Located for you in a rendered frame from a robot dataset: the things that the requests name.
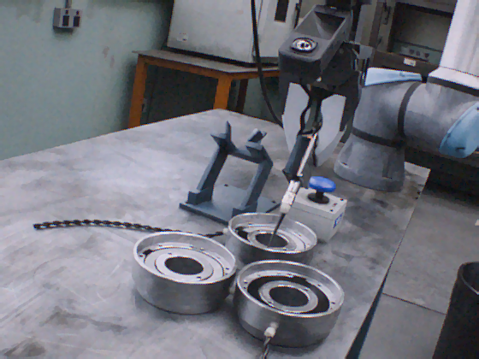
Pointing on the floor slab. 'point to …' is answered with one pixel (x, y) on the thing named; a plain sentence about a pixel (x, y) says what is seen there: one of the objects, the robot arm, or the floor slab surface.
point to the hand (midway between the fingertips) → (305, 153)
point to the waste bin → (461, 317)
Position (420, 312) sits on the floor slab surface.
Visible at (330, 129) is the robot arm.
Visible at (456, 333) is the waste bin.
